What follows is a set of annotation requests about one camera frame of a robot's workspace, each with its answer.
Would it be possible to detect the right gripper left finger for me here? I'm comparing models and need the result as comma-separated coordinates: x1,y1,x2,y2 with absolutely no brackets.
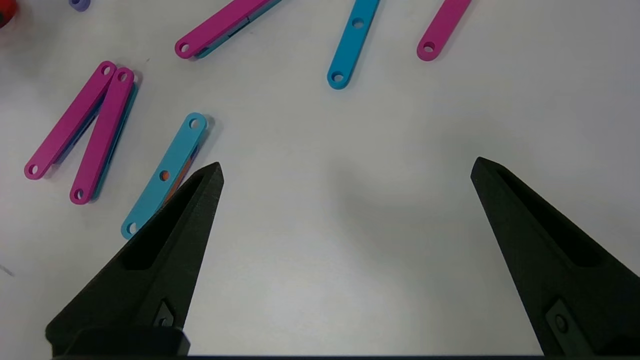
45,161,225,357

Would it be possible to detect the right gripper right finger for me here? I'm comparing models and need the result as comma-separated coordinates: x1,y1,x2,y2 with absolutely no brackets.
470,156,640,357

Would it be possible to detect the long pink bar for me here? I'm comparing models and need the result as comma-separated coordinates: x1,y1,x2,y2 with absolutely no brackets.
416,0,473,62
24,61,118,181
174,0,283,60
69,66,138,206

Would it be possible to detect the red arc piece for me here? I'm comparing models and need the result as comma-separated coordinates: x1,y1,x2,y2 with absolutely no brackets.
0,0,19,29

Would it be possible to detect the blue three-hole bar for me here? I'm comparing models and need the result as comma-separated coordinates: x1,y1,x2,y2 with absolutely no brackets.
120,112,208,240
326,0,382,91

